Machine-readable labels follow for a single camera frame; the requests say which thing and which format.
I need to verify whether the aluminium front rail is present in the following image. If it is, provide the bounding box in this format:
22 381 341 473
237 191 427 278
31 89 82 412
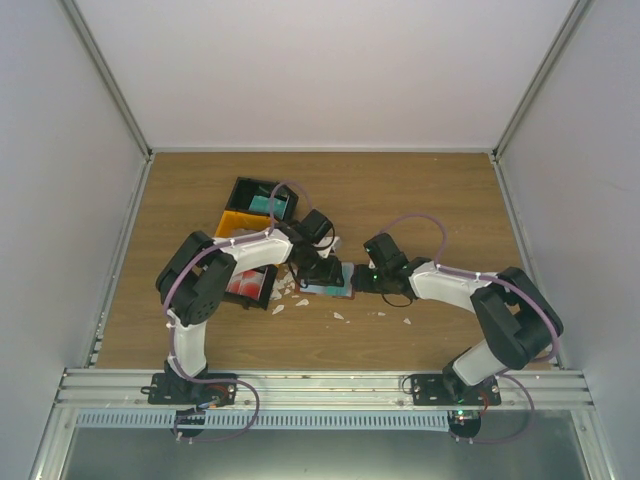
54 369 594 411

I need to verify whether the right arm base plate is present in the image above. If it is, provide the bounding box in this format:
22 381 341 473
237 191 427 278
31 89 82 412
400 373 502 407

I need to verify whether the orange bin with white cards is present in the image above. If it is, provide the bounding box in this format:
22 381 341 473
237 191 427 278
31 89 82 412
215 210 270 238

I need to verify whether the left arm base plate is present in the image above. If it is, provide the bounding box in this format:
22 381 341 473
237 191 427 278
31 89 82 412
140 370 238 407

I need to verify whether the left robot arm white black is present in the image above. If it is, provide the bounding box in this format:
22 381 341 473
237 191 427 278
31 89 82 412
155 209 345 404

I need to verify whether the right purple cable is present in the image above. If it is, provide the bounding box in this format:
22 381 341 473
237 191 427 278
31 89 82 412
377 213 562 371

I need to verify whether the black bin with red cards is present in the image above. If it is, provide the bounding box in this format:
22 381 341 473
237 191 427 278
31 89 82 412
223 265 278 310

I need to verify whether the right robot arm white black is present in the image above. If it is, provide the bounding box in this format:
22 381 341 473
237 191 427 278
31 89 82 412
351 233 564 405

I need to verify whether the grey slotted cable duct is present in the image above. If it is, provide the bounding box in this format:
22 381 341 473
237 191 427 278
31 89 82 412
76 409 449 432

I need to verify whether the red cards stack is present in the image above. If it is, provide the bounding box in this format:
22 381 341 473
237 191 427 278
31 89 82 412
226 270 265 300

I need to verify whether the black bin with teal cards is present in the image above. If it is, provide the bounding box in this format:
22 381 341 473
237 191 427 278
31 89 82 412
226 177 299 221

